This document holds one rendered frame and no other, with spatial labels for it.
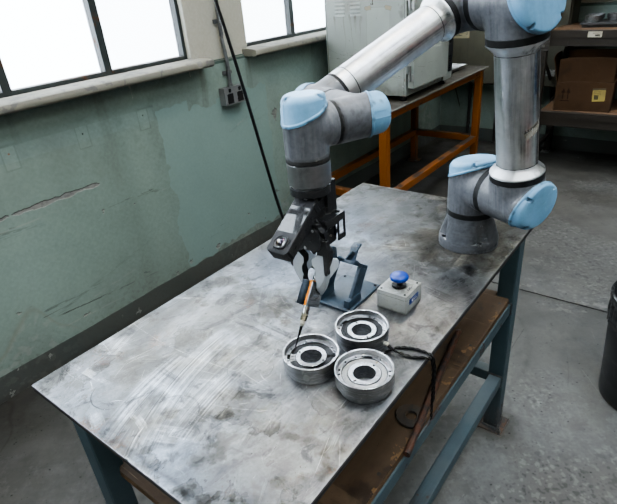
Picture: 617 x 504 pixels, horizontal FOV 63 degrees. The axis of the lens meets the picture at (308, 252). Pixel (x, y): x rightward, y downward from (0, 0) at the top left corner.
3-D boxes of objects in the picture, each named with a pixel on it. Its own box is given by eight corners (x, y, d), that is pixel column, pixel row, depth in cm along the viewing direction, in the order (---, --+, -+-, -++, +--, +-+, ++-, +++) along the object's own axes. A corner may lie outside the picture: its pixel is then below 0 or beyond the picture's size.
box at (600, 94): (620, 114, 352) (632, 57, 335) (544, 110, 377) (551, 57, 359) (625, 101, 381) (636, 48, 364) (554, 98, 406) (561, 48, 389)
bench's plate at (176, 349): (263, 574, 65) (261, 565, 64) (34, 393, 99) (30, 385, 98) (540, 220, 146) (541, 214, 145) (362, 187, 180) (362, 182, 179)
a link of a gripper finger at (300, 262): (323, 278, 101) (324, 238, 96) (305, 293, 97) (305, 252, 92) (310, 273, 102) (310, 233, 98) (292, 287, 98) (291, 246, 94)
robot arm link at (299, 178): (312, 170, 81) (273, 163, 86) (315, 197, 83) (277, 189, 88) (338, 156, 86) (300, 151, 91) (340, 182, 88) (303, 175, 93)
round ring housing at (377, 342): (325, 345, 101) (323, 328, 99) (356, 319, 108) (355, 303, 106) (369, 365, 95) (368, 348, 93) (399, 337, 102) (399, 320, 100)
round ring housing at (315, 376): (282, 388, 91) (280, 371, 89) (286, 351, 101) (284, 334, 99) (340, 386, 91) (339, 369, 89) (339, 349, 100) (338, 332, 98)
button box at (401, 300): (406, 315, 108) (406, 296, 105) (377, 306, 112) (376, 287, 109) (423, 297, 113) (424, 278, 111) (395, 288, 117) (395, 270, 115)
